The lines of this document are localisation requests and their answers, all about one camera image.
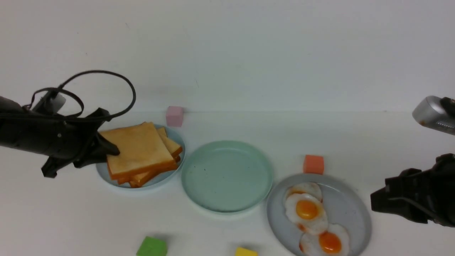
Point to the yellow foam cube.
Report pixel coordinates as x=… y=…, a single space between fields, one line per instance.
x=240 y=251

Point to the grey egg plate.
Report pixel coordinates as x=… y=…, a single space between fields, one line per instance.
x=342 y=204

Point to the toast slice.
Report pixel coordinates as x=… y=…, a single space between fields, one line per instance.
x=174 y=148
x=154 y=173
x=141 y=150
x=138 y=183

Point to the fried egg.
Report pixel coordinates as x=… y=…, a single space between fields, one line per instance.
x=333 y=242
x=307 y=213

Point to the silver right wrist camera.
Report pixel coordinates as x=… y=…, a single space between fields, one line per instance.
x=436 y=113

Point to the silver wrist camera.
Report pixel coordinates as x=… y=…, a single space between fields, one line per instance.
x=436 y=113
x=49 y=104

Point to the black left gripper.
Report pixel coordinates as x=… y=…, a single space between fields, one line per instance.
x=66 y=140

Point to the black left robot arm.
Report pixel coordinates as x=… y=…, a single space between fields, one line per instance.
x=10 y=129

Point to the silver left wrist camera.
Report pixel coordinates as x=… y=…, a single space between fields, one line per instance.
x=49 y=104

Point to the mint green centre plate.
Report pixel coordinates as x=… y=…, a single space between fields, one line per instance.
x=227 y=177

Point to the light blue bread plate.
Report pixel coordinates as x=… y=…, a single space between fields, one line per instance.
x=103 y=172

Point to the pink foam cube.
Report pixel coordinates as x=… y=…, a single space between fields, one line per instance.
x=174 y=116

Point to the green foam cube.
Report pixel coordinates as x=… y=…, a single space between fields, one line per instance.
x=152 y=247

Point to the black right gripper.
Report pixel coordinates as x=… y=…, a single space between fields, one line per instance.
x=420 y=196

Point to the orange foam cube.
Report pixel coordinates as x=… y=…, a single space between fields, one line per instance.
x=314 y=164

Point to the fried egg bottom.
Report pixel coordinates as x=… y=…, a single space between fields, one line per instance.
x=333 y=242

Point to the fried egg middle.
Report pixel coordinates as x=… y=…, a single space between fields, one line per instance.
x=307 y=213

